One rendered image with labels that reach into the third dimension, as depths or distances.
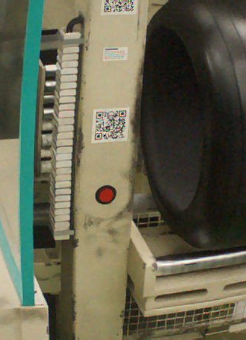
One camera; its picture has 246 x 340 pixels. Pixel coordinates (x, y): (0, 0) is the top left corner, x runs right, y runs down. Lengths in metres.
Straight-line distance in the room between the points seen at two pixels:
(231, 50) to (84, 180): 0.43
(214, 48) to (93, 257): 0.56
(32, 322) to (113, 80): 0.74
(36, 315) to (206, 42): 0.80
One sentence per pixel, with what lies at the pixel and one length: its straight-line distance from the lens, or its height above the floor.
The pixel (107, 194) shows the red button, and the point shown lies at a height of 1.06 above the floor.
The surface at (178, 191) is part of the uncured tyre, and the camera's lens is 2.38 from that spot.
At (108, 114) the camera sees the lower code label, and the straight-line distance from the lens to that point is 2.00.
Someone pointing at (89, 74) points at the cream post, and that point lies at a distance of 1.96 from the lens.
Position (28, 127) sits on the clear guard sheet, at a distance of 1.21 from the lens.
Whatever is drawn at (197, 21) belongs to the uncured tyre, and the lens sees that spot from 2.00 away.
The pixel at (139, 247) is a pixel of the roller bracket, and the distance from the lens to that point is 2.12.
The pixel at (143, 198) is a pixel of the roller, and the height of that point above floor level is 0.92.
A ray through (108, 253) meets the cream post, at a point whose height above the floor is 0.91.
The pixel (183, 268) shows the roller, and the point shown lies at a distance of 2.15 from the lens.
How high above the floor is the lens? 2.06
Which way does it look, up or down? 27 degrees down
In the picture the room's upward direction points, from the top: 4 degrees clockwise
